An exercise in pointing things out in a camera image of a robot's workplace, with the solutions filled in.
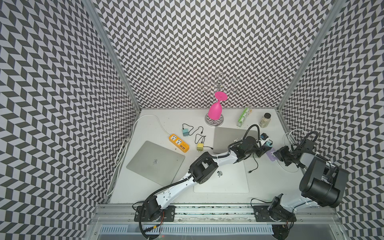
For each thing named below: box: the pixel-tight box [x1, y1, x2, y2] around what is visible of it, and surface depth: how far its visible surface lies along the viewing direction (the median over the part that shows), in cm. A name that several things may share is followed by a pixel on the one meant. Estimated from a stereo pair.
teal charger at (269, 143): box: [265, 141, 273, 148], surface depth 91 cm
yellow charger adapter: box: [196, 143, 204, 152], surface depth 98 cm
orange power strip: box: [168, 134, 190, 153], surface depth 98 cm
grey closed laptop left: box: [126, 140, 186, 187], surface depth 92 cm
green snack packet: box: [236, 107, 250, 128], surface depth 107 cm
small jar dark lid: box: [259, 112, 272, 128], surface depth 104 cm
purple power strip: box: [266, 147, 278, 162], surface depth 93 cm
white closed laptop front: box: [193, 160, 250, 193], surface depth 84 cm
